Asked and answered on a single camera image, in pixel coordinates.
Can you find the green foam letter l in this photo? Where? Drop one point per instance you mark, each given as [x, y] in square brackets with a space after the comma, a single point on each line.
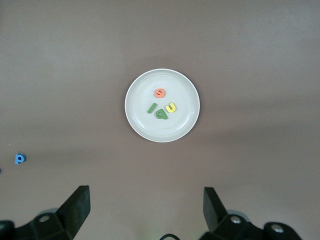
[152, 108]

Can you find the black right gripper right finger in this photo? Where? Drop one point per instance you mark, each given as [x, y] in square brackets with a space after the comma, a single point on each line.
[225, 227]

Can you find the beige round plate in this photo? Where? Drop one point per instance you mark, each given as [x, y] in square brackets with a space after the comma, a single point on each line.
[180, 125]

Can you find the yellow foam letter u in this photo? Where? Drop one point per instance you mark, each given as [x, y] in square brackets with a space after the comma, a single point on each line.
[170, 110]

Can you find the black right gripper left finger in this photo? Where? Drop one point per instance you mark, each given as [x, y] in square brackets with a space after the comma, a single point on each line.
[67, 220]

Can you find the brown table cover sheet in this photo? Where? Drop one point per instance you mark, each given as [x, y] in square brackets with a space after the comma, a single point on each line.
[250, 75]

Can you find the blue foam letter p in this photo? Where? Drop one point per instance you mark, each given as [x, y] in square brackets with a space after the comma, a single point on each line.
[16, 160]

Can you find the green foam letter q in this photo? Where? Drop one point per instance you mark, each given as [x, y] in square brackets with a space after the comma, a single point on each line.
[164, 116]

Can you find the orange foam letter e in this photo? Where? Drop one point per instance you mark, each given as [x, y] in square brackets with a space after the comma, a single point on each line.
[155, 93]

